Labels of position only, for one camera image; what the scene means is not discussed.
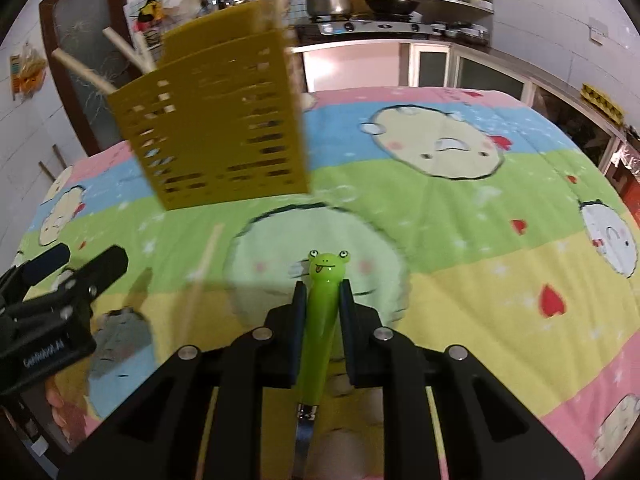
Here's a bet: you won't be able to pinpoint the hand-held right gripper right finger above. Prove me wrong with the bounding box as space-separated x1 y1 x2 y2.
340 280 586 480

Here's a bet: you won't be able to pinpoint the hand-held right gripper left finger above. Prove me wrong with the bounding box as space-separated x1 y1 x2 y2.
57 281 308 480

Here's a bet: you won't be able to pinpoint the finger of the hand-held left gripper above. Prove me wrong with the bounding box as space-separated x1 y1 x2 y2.
7 245 130 331
0 244 72 306

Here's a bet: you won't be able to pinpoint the green frog handle spoon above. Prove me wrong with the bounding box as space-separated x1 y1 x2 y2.
290 249 352 480

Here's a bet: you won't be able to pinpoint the yellow perforated utensil holder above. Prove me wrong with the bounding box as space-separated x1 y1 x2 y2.
106 1 311 211

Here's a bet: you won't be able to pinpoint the colourful cartoon printed blanket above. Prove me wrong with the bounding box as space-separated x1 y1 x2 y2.
10 85 640 480

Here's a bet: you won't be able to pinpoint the hanging orange bag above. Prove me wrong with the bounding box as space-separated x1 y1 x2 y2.
10 42 48 101

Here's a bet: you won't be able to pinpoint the brown frosted glass door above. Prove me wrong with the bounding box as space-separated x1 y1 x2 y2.
39 0 133 156

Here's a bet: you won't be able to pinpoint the yellow and black cloth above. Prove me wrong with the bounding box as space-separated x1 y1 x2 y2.
135 0 163 46

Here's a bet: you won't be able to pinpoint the pink stove cabinet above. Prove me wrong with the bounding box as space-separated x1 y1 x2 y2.
295 42 411 93

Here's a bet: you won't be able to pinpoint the kitchen counter cabinet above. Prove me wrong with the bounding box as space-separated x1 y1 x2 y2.
400 35 631 161

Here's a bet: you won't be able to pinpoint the gas stove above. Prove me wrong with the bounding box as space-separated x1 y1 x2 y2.
295 17 433 41

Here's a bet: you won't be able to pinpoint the red foil package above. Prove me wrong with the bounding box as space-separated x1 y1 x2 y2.
607 140 640 201

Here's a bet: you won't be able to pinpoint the silver cooking pot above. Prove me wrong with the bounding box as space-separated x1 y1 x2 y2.
300 0 358 17

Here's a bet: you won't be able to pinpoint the black wok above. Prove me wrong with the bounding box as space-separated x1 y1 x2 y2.
364 0 421 16

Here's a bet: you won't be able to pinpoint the yellow egg tray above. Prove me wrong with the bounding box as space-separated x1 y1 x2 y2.
580 82 626 123

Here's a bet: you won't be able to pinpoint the metal kitchen shelf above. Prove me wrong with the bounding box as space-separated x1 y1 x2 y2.
392 0 496 43

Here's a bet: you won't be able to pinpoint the wooden sticks against wall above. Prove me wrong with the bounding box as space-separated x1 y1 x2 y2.
39 145 68 181

